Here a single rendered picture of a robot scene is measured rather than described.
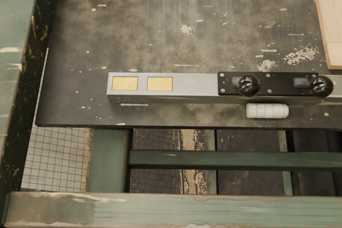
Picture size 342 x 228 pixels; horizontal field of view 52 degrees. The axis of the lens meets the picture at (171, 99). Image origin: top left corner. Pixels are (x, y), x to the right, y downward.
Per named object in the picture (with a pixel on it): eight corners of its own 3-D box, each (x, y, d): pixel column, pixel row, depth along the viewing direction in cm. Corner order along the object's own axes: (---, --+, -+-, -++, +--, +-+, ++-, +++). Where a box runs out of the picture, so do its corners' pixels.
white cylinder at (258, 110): (246, 119, 71) (285, 120, 71) (249, 114, 68) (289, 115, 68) (245, 106, 72) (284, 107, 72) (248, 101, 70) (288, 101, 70)
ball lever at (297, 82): (307, 92, 70) (337, 99, 57) (287, 92, 70) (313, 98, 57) (308, 73, 70) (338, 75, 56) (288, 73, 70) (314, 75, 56)
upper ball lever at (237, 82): (246, 91, 70) (262, 98, 57) (227, 91, 70) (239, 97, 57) (247, 72, 70) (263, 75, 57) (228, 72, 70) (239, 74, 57)
